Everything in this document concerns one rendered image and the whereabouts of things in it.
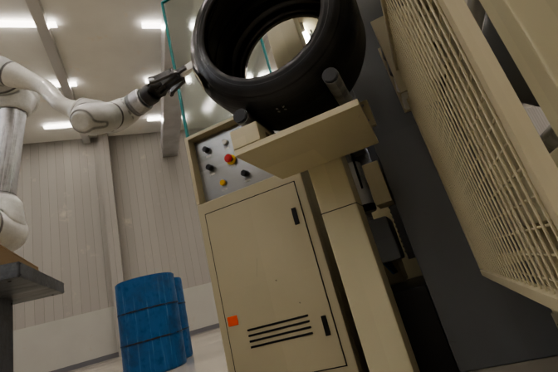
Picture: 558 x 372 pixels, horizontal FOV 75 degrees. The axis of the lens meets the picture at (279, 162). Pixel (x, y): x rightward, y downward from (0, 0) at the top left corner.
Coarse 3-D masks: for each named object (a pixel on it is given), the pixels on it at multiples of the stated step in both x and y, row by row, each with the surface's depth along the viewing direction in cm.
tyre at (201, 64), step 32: (224, 0) 129; (256, 0) 136; (288, 0) 137; (320, 0) 132; (352, 0) 103; (224, 32) 137; (256, 32) 142; (320, 32) 100; (352, 32) 102; (192, 64) 120; (224, 64) 140; (288, 64) 101; (320, 64) 100; (352, 64) 109; (224, 96) 110; (256, 96) 104; (288, 96) 103; (320, 96) 107
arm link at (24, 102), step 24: (0, 96) 148; (24, 96) 152; (0, 120) 146; (24, 120) 153; (0, 144) 142; (0, 168) 138; (0, 192) 135; (24, 216) 141; (0, 240) 127; (24, 240) 140
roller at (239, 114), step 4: (236, 112) 106; (240, 112) 105; (244, 112) 105; (236, 116) 105; (240, 116) 105; (244, 116) 104; (248, 116) 105; (252, 116) 109; (236, 120) 105; (240, 120) 104; (244, 120) 104; (248, 120) 106; (252, 120) 108; (256, 120) 110; (240, 124) 106; (244, 124) 106; (260, 124) 112; (268, 128) 119; (272, 132) 121
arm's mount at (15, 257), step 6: (0, 246) 100; (0, 252) 100; (6, 252) 104; (12, 252) 109; (0, 258) 99; (6, 258) 103; (12, 258) 108; (18, 258) 113; (0, 264) 99; (30, 264) 123
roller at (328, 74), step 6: (324, 72) 98; (330, 72) 97; (336, 72) 96; (324, 78) 97; (330, 78) 96; (336, 78) 96; (330, 84) 98; (336, 84) 98; (342, 84) 101; (330, 90) 102; (336, 90) 101; (342, 90) 103; (336, 96) 106; (342, 96) 106; (348, 96) 108; (342, 102) 109
